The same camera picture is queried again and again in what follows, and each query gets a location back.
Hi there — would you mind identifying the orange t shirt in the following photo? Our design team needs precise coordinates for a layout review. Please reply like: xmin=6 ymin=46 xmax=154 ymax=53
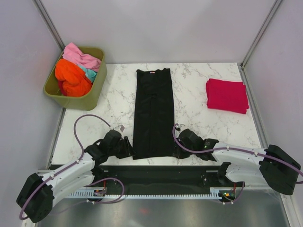
xmin=54 ymin=59 xmax=92 ymax=97

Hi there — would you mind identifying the left aluminium frame post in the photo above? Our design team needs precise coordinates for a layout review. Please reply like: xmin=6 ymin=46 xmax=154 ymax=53
xmin=32 ymin=0 xmax=65 ymax=51

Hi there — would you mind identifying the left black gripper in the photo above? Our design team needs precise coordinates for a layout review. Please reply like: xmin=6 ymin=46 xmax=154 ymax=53
xmin=108 ymin=136 xmax=137 ymax=159

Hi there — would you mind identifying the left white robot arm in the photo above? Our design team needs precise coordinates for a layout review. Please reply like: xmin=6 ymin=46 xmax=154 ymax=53
xmin=16 ymin=130 xmax=134 ymax=223

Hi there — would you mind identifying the white slotted cable duct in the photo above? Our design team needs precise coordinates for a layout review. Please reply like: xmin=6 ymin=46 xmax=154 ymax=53
xmin=66 ymin=188 xmax=236 ymax=200

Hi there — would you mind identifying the folded red t shirt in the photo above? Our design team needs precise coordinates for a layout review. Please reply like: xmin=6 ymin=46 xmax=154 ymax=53
xmin=206 ymin=79 xmax=249 ymax=114

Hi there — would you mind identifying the teal t shirt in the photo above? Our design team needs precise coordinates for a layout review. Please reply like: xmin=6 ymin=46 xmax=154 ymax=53
xmin=78 ymin=65 xmax=97 ymax=83

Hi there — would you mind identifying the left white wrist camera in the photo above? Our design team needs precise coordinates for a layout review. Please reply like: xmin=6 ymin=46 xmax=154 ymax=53
xmin=113 ymin=124 xmax=125 ymax=133

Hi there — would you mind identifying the aluminium frame post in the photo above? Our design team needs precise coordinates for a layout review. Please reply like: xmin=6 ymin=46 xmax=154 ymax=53
xmin=32 ymin=0 xmax=65 ymax=51
xmin=238 ymin=0 xmax=284 ymax=70

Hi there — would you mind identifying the pink t shirt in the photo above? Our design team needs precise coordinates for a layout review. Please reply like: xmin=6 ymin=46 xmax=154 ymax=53
xmin=62 ymin=43 xmax=102 ymax=72

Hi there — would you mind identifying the olive green plastic bin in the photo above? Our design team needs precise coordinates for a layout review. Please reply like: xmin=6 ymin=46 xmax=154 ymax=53
xmin=44 ymin=46 xmax=107 ymax=111

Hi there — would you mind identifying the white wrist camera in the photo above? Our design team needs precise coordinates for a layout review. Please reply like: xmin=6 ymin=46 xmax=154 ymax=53
xmin=174 ymin=124 xmax=186 ymax=133
xmin=113 ymin=124 xmax=125 ymax=133

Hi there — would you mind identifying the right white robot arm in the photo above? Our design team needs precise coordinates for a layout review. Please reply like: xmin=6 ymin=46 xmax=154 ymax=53
xmin=172 ymin=124 xmax=303 ymax=195

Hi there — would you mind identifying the black t shirt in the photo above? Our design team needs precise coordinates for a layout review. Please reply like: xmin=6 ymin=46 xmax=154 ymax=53
xmin=133 ymin=68 xmax=175 ymax=160

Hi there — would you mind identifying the right aluminium frame post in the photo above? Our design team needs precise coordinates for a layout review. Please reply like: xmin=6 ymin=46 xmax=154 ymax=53
xmin=238 ymin=0 xmax=284 ymax=70

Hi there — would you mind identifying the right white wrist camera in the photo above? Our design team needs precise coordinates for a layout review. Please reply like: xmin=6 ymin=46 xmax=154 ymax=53
xmin=174 ymin=124 xmax=186 ymax=133

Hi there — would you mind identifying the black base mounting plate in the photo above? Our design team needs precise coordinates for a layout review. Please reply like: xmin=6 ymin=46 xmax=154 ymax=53
xmin=92 ymin=165 xmax=242 ymax=194

